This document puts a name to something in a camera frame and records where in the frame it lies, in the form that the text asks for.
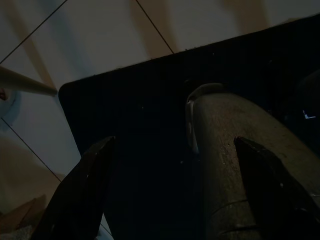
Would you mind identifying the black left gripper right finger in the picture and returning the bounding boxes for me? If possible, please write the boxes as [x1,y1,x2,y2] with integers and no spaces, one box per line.
[233,135,320,240]

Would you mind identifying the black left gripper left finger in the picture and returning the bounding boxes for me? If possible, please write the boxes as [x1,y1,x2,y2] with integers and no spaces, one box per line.
[31,135,118,240]

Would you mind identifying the brown cardboard piece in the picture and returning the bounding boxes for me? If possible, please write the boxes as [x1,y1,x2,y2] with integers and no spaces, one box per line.
[0,193,50,240]

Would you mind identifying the black floor mat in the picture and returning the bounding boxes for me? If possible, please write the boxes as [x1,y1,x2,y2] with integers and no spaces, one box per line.
[58,12,320,240]

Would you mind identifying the person's foot in slipper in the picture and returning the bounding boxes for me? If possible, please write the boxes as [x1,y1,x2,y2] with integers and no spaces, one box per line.
[0,86,20,123]

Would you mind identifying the light wooden table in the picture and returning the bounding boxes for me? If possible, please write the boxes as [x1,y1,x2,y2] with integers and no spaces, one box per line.
[0,64,59,97]

